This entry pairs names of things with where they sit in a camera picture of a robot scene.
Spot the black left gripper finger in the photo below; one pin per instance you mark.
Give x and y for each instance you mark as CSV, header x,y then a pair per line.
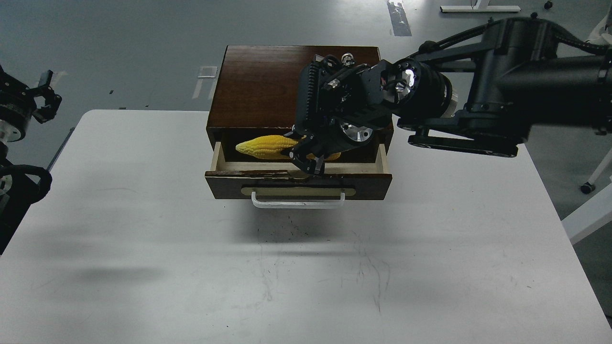
x,y
52,100

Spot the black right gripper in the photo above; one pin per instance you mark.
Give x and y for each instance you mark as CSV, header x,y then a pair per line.
x,y
340,107

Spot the yellow corn cob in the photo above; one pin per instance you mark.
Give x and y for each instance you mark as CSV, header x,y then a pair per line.
x,y
268,147

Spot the wooden drawer with white handle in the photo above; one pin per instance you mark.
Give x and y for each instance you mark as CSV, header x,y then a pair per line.
x,y
346,178

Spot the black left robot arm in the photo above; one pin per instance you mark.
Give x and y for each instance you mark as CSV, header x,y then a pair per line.
x,y
22,185

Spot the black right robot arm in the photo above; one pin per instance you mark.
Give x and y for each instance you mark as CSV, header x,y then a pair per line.
x,y
479,91

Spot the dark wooden drawer cabinet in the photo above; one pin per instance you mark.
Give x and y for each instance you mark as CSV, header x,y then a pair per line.
x,y
257,89

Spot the grey floor tape strip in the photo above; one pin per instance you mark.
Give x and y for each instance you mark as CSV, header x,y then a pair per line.
x,y
398,18

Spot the white desk foot bar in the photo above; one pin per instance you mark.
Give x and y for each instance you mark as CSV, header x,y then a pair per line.
x,y
480,6

